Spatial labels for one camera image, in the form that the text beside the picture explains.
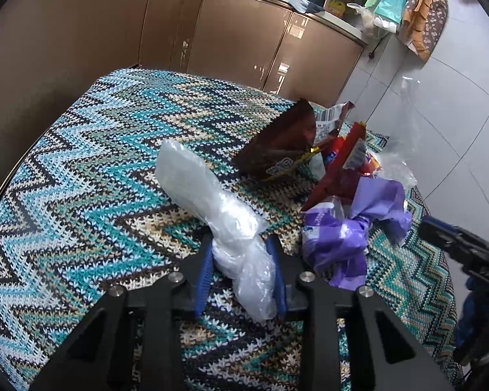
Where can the orange floral apron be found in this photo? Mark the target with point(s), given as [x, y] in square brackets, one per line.
[426, 12]

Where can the teal paper bag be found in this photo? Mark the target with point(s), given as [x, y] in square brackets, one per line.
[391, 6]

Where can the person's right forearm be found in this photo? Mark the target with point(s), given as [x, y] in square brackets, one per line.
[481, 321]

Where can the red snack bag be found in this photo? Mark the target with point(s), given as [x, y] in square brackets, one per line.
[338, 171]

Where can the brown kitchen cabinet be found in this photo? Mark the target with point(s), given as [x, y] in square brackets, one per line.
[244, 49]

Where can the zigzag knit tablecloth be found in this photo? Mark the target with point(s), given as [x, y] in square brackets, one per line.
[85, 171]

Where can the brown foil snack bag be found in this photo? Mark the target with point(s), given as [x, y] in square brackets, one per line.
[277, 142]

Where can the yellow packet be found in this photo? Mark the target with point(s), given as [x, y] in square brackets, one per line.
[336, 9]

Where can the white barcode snack wrapper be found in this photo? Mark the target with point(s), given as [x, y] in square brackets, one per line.
[328, 124]

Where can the thin transparent plastic bag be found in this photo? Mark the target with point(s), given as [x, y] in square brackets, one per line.
[391, 167]

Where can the purple plastic wrapper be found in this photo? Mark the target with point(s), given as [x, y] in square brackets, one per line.
[342, 240]

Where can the blue grey cloth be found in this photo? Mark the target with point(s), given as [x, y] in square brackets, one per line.
[305, 5]

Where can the black wall plug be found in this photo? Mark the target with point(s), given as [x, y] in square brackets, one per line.
[371, 54]

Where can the clear plastic bag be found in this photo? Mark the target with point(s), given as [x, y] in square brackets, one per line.
[195, 179]

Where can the white plastic bag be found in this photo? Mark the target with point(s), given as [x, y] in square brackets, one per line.
[373, 22]

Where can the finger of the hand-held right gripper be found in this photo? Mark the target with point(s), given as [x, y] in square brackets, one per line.
[434, 229]

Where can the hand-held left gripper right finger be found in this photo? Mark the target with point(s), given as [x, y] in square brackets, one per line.
[279, 279]

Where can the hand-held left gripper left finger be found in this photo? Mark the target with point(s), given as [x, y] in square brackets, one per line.
[201, 277]

